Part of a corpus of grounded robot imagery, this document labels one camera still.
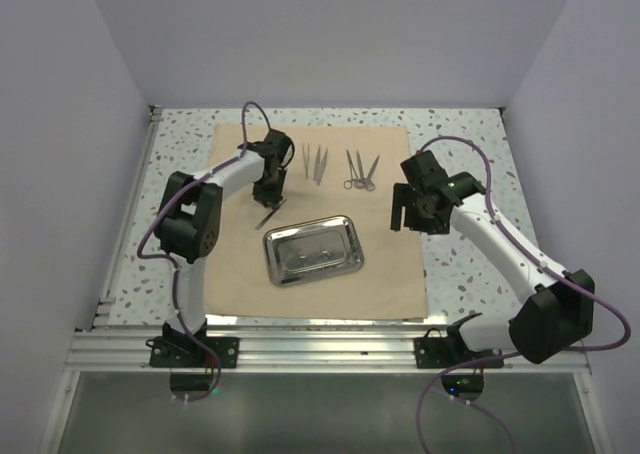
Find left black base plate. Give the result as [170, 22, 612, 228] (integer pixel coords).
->
[145, 337, 240, 369]

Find thin steel tweezers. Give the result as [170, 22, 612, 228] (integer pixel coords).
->
[302, 143, 310, 179]

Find steel forceps with rings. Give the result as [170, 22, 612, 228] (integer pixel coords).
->
[343, 149, 357, 189]

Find beige surgical drape cloth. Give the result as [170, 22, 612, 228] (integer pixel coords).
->
[178, 122, 430, 321]

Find steel scalpel handle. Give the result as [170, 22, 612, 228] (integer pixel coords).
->
[255, 198, 287, 230]

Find steel surgical scissors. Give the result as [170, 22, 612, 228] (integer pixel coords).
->
[364, 156, 380, 191]

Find purple cable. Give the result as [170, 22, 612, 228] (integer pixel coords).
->
[417, 136, 631, 454]
[137, 101, 276, 403]

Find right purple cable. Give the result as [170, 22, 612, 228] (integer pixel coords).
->
[417, 136, 631, 454]

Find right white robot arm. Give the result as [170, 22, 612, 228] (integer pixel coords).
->
[390, 151, 595, 367]

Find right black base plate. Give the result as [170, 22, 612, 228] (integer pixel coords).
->
[413, 327, 500, 369]

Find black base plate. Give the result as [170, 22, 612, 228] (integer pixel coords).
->
[145, 337, 240, 369]
[413, 327, 500, 369]

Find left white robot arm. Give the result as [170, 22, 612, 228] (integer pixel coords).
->
[151, 129, 295, 367]

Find aluminium extrusion rail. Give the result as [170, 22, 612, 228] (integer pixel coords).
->
[64, 326, 594, 375]

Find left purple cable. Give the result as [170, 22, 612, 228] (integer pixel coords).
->
[137, 101, 276, 403]

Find stainless steel instrument tray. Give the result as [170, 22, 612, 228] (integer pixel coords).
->
[263, 215, 365, 287]

